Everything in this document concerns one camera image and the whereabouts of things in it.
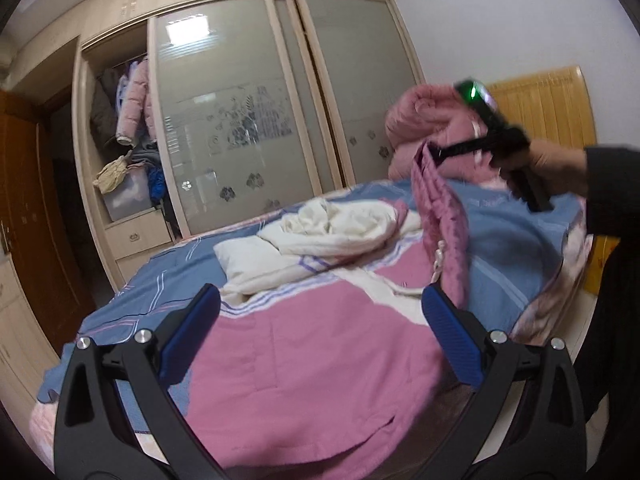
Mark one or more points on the brown wooden door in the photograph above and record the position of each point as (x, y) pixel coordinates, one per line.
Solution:
(32, 225)

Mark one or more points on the yellowish crumpled cloth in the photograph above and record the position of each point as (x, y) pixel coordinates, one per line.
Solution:
(112, 174)

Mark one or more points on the pink floral bed sheet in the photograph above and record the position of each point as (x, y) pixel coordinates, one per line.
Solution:
(544, 314)

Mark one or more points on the light wood side cabinet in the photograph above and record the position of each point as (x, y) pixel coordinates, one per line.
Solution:
(26, 352)

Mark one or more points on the right hand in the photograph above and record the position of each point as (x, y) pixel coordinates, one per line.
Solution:
(563, 170)

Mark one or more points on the hanging dark coat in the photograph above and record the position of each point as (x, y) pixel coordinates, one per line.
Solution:
(103, 115)

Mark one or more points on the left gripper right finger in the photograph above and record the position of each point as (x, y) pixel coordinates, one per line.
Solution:
(547, 436)

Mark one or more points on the cream and pink hooded jacket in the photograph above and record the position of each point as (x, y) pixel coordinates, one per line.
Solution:
(326, 376)

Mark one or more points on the cream sliding-door wardrobe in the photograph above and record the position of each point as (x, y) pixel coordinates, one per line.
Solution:
(246, 105)

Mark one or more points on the blue clothing in wardrobe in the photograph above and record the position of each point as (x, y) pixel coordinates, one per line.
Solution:
(156, 184)

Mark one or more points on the blue striped bed blanket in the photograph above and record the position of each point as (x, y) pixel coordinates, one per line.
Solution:
(511, 253)

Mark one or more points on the wooden headboard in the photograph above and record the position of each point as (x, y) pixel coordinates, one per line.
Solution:
(552, 105)

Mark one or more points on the rolled pink quilt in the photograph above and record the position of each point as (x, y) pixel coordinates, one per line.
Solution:
(427, 113)

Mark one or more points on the hanging pink puffer jacket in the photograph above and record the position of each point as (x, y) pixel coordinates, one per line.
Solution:
(136, 107)

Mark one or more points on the clear plastic storage box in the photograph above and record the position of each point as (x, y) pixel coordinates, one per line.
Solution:
(130, 197)

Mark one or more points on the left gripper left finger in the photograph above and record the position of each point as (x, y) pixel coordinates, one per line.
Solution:
(93, 437)

